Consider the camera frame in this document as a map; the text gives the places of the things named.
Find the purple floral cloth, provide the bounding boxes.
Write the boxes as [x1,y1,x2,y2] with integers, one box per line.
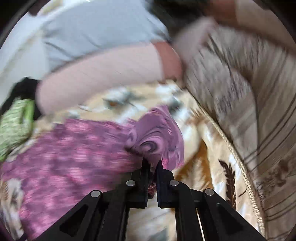
[1,105,185,240]

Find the leaf-patterned beige blanket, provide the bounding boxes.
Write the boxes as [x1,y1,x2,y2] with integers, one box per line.
[1,82,259,240]

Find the pink sofa backrest cushion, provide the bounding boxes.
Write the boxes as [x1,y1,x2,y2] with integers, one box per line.
[36,42,182,114]

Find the green patterned pillow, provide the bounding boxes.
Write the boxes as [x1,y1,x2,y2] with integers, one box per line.
[1,98,35,162]

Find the striped beige cushion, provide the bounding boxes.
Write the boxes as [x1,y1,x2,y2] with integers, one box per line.
[173,18,295,240]

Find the black garment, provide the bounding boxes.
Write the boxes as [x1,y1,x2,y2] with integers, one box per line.
[1,77,41,116]

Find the grey pillow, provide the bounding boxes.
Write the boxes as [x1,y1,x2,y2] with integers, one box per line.
[43,1,169,71]

